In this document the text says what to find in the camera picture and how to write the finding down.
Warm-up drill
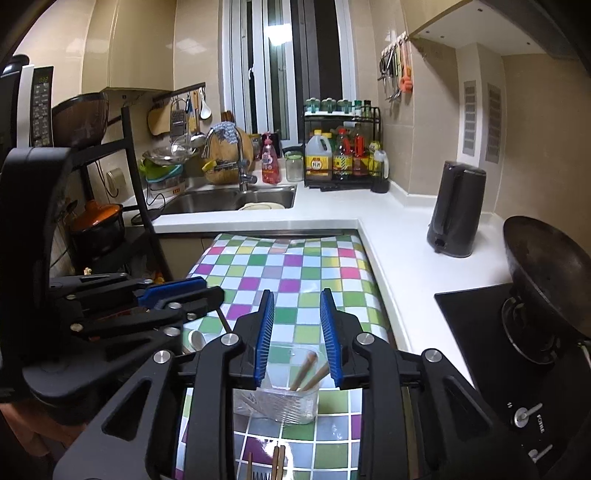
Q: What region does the round wooden cutting board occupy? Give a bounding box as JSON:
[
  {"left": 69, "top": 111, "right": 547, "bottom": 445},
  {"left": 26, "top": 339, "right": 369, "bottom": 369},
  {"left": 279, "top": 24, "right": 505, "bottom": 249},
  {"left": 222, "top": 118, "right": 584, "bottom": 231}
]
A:
[{"left": 203, "top": 131, "right": 254, "bottom": 185}]

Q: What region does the chrome faucet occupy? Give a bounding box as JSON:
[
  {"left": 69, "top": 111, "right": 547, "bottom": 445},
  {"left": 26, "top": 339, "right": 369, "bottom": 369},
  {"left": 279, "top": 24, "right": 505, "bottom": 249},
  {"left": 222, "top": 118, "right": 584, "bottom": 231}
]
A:
[{"left": 203, "top": 127, "right": 258, "bottom": 192}]

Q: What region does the black shelf rack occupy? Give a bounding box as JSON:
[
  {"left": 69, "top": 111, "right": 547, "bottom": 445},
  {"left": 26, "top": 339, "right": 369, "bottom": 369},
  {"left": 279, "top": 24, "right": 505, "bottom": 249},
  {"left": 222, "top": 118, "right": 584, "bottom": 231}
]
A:
[{"left": 69, "top": 106, "right": 172, "bottom": 283}]

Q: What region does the red sauce bottle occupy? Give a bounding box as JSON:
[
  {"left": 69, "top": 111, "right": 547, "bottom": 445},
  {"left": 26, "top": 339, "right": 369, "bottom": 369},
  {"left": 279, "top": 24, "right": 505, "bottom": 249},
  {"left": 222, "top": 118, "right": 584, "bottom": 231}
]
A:
[{"left": 353, "top": 134, "right": 370, "bottom": 177}]

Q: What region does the steel sink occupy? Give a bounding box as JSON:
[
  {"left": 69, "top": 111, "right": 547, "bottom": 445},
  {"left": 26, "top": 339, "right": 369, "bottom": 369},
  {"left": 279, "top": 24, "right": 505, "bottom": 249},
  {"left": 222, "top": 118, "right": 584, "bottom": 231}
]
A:
[{"left": 159, "top": 185, "right": 297, "bottom": 215}]

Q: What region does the green plastic basin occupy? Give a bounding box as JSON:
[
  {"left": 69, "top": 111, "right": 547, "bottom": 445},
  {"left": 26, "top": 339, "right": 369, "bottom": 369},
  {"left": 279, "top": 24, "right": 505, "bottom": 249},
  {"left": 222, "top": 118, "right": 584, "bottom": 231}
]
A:
[{"left": 141, "top": 159, "right": 183, "bottom": 183}]

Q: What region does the black wok with orange handle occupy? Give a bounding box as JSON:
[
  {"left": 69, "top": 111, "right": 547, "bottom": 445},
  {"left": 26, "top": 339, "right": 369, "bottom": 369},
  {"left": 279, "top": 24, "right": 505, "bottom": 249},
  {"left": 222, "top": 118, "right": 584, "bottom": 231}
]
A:
[{"left": 503, "top": 216, "right": 591, "bottom": 340}]

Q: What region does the white-framed window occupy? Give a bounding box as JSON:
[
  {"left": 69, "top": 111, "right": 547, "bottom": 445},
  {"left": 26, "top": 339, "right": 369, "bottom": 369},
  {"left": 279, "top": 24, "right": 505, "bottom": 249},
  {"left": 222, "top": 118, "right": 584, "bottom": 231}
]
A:
[{"left": 222, "top": 0, "right": 358, "bottom": 144}]

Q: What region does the black spice rack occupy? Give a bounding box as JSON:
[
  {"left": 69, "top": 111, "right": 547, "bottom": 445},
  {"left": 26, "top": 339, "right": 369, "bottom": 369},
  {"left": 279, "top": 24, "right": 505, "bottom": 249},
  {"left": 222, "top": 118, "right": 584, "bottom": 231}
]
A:
[{"left": 303, "top": 105, "right": 382, "bottom": 191}]

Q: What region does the microwave oven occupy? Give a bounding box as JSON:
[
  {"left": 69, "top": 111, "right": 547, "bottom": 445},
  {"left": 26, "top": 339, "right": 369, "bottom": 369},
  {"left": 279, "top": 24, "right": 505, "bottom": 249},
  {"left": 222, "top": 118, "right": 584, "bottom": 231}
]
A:
[{"left": 18, "top": 65, "right": 55, "bottom": 148}]

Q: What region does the black hanging rail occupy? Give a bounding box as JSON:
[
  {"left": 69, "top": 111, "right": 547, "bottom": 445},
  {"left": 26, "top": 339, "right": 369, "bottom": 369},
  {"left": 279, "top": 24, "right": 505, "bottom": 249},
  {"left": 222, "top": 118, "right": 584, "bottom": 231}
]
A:
[{"left": 152, "top": 82, "right": 207, "bottom": 103}]

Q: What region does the colourful checkered table cover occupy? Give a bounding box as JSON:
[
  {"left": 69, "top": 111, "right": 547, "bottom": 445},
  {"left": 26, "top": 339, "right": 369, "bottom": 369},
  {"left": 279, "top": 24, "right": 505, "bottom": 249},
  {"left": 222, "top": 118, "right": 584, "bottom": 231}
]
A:
[{"left": 173, "top": 232, "right": 411, "bottom": 480}]

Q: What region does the steel colander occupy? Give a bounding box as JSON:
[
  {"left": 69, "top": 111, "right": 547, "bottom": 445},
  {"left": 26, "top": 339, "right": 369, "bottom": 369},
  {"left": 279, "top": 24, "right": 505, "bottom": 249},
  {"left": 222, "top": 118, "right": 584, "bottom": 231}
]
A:
[{"left": 142, "top": 143, "right": 195, "bottom": 167}]

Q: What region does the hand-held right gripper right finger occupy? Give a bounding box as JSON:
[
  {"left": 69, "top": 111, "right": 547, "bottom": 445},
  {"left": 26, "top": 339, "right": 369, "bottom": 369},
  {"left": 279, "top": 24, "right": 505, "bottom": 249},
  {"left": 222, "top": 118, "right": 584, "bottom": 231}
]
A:
[{"left": 320, "top": 288, "right": 539, "bottom": 480}]

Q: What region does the black clay pot orange lid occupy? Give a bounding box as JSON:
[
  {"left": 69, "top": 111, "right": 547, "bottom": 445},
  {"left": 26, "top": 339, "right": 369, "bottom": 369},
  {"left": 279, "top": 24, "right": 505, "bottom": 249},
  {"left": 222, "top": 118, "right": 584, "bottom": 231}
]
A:
[{"left": 69, "top": 200, "right": 125, "bottom": 259}]

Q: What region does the dark bowl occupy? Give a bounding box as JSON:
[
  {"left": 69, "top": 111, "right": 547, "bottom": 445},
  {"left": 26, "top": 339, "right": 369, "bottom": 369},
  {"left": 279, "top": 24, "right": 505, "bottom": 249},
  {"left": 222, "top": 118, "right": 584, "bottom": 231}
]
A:
[{"left": 52, "top": 92, "right": 110, "bottom": 148}]

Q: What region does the black gas stove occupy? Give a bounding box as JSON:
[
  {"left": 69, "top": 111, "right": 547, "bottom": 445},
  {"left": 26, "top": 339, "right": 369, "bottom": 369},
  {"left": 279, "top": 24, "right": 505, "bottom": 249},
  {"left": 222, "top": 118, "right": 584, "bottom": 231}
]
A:
[{"left": 434, "top": 281, "right": 591, "bottom": 480}]

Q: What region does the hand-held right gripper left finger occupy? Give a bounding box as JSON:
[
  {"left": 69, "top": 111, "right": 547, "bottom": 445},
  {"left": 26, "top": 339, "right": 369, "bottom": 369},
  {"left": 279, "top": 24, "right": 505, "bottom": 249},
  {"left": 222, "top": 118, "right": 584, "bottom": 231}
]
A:
[{"left": 53, "top": 290, "right": 276, "bottom": 480}]

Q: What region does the large yellow oil bottle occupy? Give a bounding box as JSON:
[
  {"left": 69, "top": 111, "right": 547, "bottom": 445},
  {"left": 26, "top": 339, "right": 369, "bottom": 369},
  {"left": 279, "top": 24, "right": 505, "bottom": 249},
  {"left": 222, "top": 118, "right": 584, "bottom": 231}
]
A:
[{"left": 305, "top": 130, "right": 334, "bottom": 181}]

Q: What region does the person's left forearm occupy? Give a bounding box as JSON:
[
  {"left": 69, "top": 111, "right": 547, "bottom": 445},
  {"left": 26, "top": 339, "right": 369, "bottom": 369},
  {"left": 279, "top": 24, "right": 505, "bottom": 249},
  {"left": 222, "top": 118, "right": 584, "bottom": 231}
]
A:
[{"left": 0, "top": 399, "right": 90, "bottom": 480}]

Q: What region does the yellow-label sauce bottle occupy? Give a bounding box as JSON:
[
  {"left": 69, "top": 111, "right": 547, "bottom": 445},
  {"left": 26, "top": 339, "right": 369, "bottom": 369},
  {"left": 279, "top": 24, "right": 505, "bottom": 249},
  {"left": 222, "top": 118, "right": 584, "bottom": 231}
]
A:
[{"left": 333, "top": 129, "right": 354, "bottom": 181}]

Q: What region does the metal grater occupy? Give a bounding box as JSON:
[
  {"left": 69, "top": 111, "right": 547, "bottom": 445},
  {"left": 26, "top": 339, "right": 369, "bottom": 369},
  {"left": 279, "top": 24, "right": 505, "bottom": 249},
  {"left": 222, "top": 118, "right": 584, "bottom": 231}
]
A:
[{"left": 170, "top": 102, "right": 186, "bottom": 141}]

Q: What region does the beige wall cabinet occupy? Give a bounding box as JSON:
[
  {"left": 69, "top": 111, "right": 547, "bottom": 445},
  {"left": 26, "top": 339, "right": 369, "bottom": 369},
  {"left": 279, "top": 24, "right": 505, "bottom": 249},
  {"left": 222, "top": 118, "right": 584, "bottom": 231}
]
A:
[{"left": 83, "top": 0, "right": 178, "bottom": 93}]

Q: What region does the black burner grate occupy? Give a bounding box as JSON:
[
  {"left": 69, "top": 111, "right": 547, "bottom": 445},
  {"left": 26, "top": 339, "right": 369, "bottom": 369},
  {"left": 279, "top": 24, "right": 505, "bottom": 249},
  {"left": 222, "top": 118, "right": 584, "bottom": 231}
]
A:
[{"left": 502, "top": 295, "right": 591, "bottom": 365}]

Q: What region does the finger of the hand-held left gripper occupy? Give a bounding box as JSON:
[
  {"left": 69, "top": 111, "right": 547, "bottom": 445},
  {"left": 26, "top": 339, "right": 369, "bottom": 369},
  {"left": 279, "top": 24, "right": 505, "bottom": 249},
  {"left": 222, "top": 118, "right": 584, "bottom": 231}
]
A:
[
  {"left": 48, "top": 272, "right": 207, "bottom": 309},
  {"left": 69, "top": 286, "right": 225, "bottom": 366}
]

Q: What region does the range hood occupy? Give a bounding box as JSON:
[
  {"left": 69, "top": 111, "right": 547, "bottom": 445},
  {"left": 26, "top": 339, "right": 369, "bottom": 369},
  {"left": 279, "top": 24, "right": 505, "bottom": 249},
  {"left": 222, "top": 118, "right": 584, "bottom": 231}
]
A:
[{"left": 409, "top": 0, "right": 591, "bottom": 61}]

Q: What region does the wall vent grille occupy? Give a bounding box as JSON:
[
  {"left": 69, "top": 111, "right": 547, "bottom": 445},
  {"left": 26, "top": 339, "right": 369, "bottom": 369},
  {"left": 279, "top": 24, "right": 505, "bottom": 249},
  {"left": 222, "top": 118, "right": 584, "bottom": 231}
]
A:
[
  {"left": 463, "top": 80, "right": 477, "bottom": 155},
  {"left": 486, "top": 83, "right": 502, "bottom": 163}
]

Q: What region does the pink dish soap bottle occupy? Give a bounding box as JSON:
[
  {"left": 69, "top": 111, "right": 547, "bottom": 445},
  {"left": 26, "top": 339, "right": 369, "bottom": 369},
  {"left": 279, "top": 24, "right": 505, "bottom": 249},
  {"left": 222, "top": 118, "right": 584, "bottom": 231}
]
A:
[{"left": 261, "top": 134, "right": 281, "bottom": 185}]

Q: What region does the clear plastic utensil holder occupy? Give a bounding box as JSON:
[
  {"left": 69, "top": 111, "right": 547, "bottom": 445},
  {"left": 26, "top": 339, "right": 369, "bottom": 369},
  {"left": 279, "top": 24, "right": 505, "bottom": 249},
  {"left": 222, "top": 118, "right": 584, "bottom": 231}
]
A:
[{"left": 232, "top": 344, "right": 321, "bottom": 426}]

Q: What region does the dark electric kettle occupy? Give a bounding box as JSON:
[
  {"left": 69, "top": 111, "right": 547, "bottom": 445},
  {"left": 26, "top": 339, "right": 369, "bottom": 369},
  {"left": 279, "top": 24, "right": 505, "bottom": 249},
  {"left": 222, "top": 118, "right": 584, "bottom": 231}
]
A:
[{"left": 427, "top": 161, "right": 487, "bottom": 258}]

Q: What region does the row of spice jars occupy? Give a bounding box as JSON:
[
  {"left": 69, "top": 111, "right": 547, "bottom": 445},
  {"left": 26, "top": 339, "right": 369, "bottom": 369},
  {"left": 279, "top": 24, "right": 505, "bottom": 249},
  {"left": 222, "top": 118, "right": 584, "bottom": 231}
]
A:
[{"left": 305, "top": 97, "right": 372, "bottom": 115}]

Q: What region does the hanging wooden cutting board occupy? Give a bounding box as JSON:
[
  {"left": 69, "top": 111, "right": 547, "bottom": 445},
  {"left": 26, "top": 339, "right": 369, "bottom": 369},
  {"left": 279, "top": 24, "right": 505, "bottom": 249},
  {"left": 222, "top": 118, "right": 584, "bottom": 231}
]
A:
[{"left": 148, "top": 104, "right": 174, "bottom": 136}]

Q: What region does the glass oil dispenser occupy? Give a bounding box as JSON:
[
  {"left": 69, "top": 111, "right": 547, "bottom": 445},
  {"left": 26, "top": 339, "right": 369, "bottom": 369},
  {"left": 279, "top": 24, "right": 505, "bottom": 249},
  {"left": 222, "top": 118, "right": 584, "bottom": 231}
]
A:
[{"left": 370, "top": 148, "right": 390, "bottom": 193}]

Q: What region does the glass jar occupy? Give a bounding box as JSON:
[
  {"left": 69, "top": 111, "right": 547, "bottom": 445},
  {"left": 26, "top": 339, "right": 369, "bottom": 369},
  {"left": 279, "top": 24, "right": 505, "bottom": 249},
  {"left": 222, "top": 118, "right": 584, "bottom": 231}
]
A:
[{"left": 285, "top": 151, "right": 304, "bottom": 182}]

